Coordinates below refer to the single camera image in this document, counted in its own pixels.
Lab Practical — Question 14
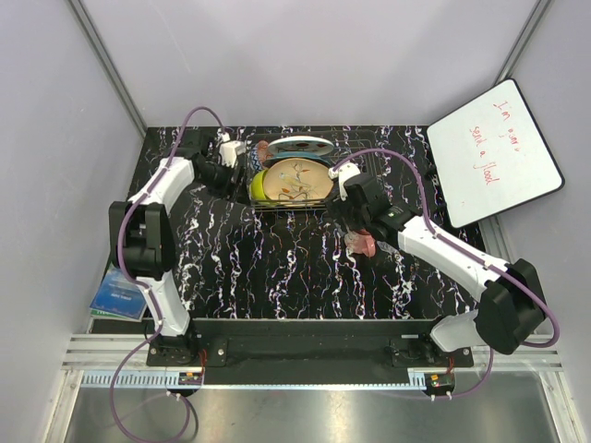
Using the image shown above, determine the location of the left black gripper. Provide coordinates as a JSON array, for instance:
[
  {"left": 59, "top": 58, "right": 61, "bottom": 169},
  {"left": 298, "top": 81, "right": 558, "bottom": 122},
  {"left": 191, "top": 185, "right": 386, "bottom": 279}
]
[{"left": 196, "top": 159, "right": 250, "bottom": 206}]

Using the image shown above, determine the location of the yellow-green bowl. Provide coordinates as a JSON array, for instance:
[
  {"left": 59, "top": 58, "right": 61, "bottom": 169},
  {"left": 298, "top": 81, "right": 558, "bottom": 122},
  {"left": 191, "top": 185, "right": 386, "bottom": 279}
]
[{"left": 249, "top": 170, "right": 268, "bottom": 204}]

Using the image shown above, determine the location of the pink mug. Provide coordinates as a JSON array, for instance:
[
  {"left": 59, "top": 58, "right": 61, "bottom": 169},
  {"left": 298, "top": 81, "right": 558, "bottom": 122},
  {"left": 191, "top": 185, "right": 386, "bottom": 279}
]
[{"left": 344, "top": 229, "right": 377, "bottom": 257}]

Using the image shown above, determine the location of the red patterned bowl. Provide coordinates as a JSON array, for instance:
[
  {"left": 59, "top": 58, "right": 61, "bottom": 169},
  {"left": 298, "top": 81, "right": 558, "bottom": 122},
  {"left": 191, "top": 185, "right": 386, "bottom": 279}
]
[{"left": 249, "top": 140, "right": 269, "bottom": 173}]

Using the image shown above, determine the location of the teal scalloped plate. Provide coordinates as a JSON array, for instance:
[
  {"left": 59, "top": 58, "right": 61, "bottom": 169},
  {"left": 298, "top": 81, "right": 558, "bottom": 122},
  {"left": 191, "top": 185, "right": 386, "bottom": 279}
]
[{"left": 262, "top": 152, "right": 333, "bottom": 168}]

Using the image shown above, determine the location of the peach bird plate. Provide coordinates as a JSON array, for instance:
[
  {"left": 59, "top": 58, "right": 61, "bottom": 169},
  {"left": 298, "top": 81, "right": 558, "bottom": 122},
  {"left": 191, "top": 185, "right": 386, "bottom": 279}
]
[{"left": 264, "top": 160, "right": 333, "bottom": 203}]

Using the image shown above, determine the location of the white watermelon plate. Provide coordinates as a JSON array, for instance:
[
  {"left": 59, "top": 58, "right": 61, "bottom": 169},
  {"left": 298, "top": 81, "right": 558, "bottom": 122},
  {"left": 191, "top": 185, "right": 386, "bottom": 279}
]
[{"left": 267, "top": 136, "right": 335, "bottom": 156}]

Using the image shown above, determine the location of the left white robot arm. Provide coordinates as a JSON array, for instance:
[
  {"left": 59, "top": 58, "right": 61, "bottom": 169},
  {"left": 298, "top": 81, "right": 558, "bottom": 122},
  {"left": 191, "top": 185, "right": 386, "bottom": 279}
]
[{"left": 108, "top": 133, "right": 246, "bottom": 365}]

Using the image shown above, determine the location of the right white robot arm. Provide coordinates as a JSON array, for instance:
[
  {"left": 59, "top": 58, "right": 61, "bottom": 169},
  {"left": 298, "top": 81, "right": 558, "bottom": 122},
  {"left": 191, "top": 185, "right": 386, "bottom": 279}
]
[{"left": 326, "top": 172, "right": 549, "bottom": 366}]

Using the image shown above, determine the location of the clear glass cup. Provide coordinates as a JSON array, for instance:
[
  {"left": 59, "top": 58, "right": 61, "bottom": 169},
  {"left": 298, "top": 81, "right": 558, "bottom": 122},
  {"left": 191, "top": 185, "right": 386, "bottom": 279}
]
[{"left": 376, "top": 241, "right": 399, "bottom": 255}]

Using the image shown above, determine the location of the white whiteboard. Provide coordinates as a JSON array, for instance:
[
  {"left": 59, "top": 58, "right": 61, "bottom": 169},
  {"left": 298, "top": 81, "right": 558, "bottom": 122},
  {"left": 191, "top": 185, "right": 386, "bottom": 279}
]
[{"left": 427, "top": 78, "right": 565, "bottom": 228}]

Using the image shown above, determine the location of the landscape cover book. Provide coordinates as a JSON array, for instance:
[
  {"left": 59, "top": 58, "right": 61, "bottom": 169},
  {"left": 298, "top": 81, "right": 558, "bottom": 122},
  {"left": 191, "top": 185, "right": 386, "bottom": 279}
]
[{"left": 90, "top": 268, "right": 147, "bottom": 322}]

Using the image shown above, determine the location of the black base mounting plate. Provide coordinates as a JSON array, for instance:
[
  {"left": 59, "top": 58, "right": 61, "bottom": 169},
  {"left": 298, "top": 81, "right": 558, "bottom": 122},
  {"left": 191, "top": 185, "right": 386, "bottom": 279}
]
[{"left": 148, "top": 319, "right": 474, "bottom": 368}]

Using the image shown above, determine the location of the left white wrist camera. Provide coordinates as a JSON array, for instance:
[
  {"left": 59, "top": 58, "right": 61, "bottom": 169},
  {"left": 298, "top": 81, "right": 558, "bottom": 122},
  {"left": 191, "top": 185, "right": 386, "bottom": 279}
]
[{"left": 218, "top": 132, "right": 246, "bottom": 168}]

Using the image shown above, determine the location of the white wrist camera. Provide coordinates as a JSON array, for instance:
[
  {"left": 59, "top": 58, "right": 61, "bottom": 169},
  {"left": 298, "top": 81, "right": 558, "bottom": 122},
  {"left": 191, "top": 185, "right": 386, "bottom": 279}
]
[
  {"left": 218, "top": 132, "right": 246, "bottom": 168},
  {"left": 328, "top": 162, "right": 361, "bottom": 201}
]

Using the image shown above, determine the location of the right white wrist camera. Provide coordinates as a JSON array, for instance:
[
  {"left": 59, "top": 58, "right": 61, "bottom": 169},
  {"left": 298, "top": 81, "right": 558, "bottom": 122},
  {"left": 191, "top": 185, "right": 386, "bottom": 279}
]
[{"left": 328, "top": 162, "right": 361, "bottom": 201}]

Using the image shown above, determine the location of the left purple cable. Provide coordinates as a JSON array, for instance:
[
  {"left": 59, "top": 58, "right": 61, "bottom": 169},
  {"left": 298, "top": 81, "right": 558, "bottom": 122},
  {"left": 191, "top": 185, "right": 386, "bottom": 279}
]
[{"left": 110, "top": 105, "right": 235, "bottom": 439}]

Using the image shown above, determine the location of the wire dish rack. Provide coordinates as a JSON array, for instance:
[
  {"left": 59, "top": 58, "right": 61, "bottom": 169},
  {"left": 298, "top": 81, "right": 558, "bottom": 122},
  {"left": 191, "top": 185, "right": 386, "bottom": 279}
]
[{"left": 246, "top": 129, "right": 377, "bottom": 212}]

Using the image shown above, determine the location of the aluminium slotted rail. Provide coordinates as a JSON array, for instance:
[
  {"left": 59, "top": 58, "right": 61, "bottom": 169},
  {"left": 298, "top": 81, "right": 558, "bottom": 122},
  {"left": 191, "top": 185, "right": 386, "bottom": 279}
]
[{"left": 62, "top": 334, "right": 567, "bottom": 391}]

